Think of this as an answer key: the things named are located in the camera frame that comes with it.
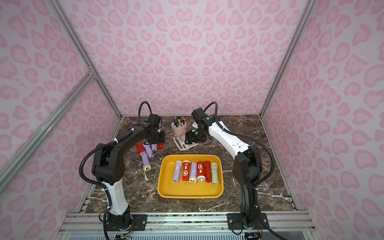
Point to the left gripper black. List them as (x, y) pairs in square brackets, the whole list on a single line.
[(156, 140)]

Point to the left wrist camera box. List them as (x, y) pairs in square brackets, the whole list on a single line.
[(154, 120)]

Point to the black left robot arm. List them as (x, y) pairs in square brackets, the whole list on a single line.
[(109, 165)]

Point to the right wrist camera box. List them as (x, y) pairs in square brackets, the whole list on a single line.
[(198, 115)]

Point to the plain red flashlight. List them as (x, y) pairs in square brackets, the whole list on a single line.
[(207, 171)]

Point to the red white flashlight emblem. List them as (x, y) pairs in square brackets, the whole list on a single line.
[(201, 174)]

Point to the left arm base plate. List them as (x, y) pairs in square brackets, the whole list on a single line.
[(126, 223)]

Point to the purple flashlight group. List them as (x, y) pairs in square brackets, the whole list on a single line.
[(193, 173)]

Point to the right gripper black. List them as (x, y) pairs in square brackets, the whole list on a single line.
[(191, 138)]

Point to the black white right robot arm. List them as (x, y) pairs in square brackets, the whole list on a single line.
[(247, 167)]

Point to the pink calculator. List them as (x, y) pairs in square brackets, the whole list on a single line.
[(181, 144)]

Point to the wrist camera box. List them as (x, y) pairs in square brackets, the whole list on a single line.
[(198, 115), (154, 120)]

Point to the pale green flashlight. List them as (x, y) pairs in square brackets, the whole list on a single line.
[(214, 173)]

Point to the yellow plastic tray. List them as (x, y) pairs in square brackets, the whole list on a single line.
[(167, 188)]

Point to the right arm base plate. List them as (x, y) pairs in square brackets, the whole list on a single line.
[(238, 221)]

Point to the pink metal pen bucket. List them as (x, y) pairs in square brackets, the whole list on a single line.
[(179, 126)]

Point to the aluminium front rail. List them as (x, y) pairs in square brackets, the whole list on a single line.
[(291, 225)]

